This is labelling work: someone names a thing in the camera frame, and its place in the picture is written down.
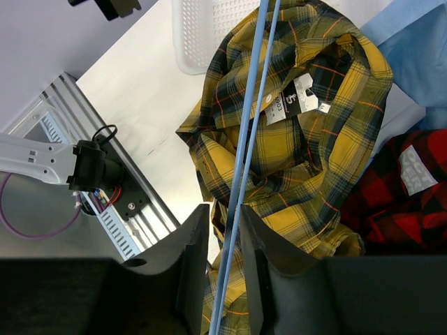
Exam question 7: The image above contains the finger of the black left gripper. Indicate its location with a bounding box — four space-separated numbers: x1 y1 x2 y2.
68 0 142 22

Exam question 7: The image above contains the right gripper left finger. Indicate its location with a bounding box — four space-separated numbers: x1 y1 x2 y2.
122 204 210 334

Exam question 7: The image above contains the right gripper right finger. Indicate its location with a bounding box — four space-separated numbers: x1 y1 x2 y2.
240 205 328 334

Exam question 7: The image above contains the light blue wire hanger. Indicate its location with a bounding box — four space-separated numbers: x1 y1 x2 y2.
209 1 281 334

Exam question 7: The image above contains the yellow plaid shirt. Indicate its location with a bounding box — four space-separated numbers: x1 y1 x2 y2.
175 0 395 335

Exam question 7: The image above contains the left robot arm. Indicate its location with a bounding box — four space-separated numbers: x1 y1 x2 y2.
1 125 126 192

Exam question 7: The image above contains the red black plaid shirt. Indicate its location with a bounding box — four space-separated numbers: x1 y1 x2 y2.
341 129 446 255

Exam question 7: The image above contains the light blue shirt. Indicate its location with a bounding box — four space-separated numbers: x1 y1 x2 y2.
359 0 447 135

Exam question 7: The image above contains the white plastic basket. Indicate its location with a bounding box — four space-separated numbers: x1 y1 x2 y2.
172 0 259 75

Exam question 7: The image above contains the white slotted cable duct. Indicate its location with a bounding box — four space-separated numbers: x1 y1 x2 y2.
29 114 148 260

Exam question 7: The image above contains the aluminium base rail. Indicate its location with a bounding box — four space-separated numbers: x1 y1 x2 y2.
1 73 179 262

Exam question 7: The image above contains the purple cable loop left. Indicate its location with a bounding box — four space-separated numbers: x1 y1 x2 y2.
0 172 85 240

